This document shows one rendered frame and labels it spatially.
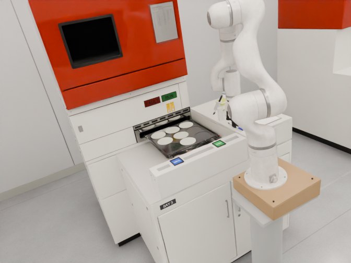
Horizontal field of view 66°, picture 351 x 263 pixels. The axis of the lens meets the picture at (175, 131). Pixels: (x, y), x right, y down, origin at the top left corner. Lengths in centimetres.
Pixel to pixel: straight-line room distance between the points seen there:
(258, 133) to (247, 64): 28
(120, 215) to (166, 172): 92
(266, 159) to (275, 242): 49
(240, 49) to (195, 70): 260
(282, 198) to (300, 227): 116
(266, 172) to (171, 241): 66
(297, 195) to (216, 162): 43
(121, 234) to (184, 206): 90
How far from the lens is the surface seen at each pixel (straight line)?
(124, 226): 223
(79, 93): 166
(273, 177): 127
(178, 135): 175
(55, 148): 341
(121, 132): 184
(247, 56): 112
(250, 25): 116
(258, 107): 109
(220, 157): 145
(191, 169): 138
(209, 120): 180
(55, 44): 161
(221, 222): 171
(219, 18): 116
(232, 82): 149
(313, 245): 228
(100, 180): 194
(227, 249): 190
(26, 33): 314
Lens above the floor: 169
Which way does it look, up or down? 26 degrees down
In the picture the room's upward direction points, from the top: 10 degrees counter-clockwise
